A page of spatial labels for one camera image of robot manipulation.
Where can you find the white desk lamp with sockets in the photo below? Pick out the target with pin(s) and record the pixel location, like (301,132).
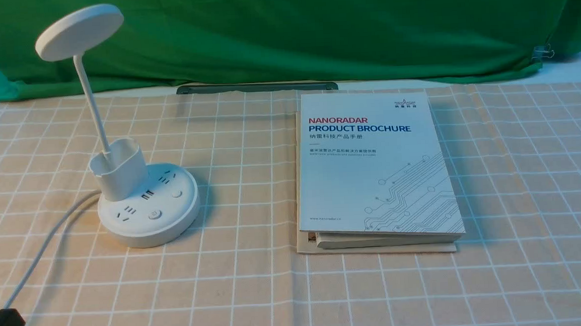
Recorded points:
(141,205)

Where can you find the white product brochure book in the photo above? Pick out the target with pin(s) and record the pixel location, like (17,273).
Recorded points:
(371,176)

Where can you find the grey metal bar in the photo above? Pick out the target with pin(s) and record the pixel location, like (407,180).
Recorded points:
(252,87)

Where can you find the green backdrop cloth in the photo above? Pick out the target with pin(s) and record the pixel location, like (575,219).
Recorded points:
(173,42)

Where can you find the beige grid tablecloth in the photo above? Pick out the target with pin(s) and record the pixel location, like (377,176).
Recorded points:
(514,155)

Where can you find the metal binder clip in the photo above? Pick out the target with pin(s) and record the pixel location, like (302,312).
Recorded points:
(542,52)

